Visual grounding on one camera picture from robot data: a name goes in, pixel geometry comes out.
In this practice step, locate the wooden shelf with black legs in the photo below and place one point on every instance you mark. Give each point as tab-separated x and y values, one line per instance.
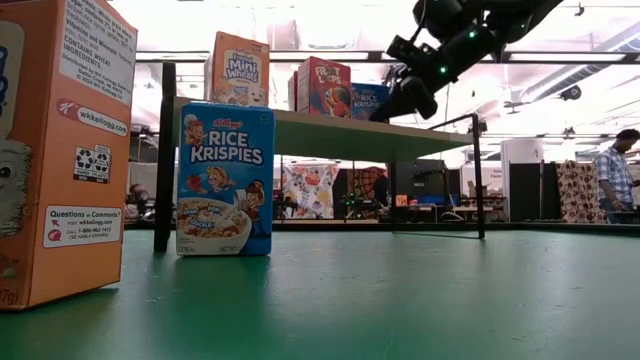
375	140

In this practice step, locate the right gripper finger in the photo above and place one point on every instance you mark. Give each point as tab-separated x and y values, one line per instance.
390	112

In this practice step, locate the black aluminium gantry bar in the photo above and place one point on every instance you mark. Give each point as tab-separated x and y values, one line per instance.
374	56

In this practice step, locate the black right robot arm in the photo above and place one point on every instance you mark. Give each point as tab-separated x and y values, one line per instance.
500	20

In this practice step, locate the black gantry mounted camera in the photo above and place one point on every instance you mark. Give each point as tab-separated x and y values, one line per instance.
390	75

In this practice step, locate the green table mat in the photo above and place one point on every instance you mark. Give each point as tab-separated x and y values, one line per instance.
320	310

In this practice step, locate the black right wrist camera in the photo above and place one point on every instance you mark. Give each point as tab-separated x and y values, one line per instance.
407	50

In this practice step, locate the brown dotted cloth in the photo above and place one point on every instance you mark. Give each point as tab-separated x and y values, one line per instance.
575	192

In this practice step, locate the spider web patterned cloth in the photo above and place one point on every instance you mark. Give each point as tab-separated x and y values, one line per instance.
370	182

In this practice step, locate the person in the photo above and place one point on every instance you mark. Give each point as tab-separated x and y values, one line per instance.
612	175

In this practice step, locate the black dome ceiling camera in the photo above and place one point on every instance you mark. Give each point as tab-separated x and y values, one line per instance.
570	93

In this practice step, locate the floral patterned cloth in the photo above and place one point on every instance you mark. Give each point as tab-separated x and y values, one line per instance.
312	185

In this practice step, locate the blue Rice Krispies cereal box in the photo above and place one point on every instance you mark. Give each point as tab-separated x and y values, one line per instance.
225	150
365	100

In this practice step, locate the black monitor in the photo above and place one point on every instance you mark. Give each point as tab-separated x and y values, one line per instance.
420	175

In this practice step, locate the black metal table frame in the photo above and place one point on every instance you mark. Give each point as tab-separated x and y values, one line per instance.
500	227

